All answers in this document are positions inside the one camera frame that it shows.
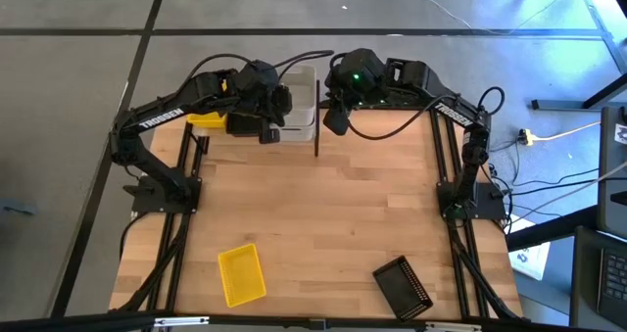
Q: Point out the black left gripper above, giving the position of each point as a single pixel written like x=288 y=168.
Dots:
x=279 y=104

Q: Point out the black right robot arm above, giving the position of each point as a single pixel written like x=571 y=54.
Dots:
x=455 y=116

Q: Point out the silver bracket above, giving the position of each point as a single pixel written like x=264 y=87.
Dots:
x=181 y=321
x=453 y=327

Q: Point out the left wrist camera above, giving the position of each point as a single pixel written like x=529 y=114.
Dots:
x=269 y=135

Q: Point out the black crossbar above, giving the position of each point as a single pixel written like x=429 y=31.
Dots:
x=73 y=324

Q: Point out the black aluminium frame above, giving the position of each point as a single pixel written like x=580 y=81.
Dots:
x=174 y=273
x=441 y=170

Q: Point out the black desk leg bar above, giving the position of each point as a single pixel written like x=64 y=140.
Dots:
x=548 y=231

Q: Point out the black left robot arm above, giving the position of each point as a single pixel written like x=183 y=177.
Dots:
x=161 y=119

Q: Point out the white logo sticker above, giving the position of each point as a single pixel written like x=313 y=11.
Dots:
x=621 y=135

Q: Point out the black shelf post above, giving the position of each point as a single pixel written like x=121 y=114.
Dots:
x=317 y=141

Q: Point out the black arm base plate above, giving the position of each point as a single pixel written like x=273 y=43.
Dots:
x=147 y=204
x=490 y=207

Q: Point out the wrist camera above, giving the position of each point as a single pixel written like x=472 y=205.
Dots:
x=269 y=135
x=336 y=121

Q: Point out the black desk foot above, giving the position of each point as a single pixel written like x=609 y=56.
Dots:
x=563 y=105

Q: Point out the black keyboard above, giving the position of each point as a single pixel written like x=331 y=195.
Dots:
x=614 y=283

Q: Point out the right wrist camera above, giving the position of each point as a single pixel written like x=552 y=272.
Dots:
x=336 y=121

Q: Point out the small grey floor object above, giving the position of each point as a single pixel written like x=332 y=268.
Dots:
x=19 y=208

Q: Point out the white box with logo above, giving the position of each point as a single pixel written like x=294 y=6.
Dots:
x=531 y=263

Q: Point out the grey metal table rail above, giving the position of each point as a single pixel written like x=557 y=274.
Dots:
x=598 y=24

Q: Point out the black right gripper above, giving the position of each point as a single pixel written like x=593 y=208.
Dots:
x=339 y=93

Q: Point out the grey computer case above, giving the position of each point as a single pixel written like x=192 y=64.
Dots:
x=612 y=200

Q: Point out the yellow white power plug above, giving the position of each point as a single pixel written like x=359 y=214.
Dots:
x=526 y=137

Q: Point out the dark grey desk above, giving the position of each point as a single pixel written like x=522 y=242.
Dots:
x=583 y=283

